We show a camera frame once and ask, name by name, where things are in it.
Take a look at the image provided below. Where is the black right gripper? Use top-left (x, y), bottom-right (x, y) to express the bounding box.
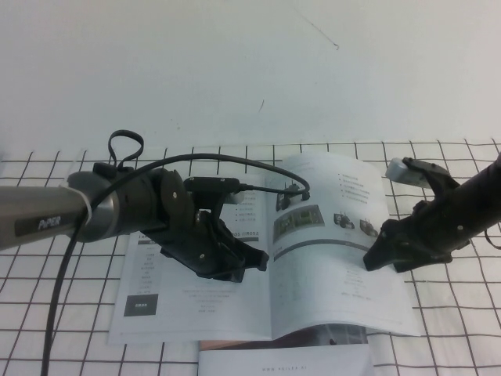
top-left (362, 187), bottom-right (471, 274)

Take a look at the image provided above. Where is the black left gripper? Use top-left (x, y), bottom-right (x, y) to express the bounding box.
top-left (150, 202), bottom-right (271, 284)

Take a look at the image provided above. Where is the white product brochure book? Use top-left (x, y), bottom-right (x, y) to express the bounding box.
top-left (107, 153), bottom-right (423, 345)

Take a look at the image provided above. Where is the closed brochure with dark cover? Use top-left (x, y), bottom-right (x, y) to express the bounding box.
top-left (197, 324), bottom-right (376, 376)

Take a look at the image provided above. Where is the white black-grid tablecloth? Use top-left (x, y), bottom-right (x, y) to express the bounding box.
top-left (0, 139), bottom-right (501, 376)

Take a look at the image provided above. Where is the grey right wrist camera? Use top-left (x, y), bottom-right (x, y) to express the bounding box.
top-left (385, 156), bottom-right (451, 191)

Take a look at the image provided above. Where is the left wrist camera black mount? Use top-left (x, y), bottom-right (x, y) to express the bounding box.
top-left (183, 176), bottom-right (242, 205)

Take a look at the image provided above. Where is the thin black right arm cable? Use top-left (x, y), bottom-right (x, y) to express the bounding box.
top-left (483, 229), bottom-right (501, 250)

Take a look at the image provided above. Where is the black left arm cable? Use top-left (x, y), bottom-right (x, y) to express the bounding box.
top-left (41, 152), bottom-right (312, 376)

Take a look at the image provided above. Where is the black looped cable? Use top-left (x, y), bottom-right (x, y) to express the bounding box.
top-left (106, 130), bottom-right (145, 169)

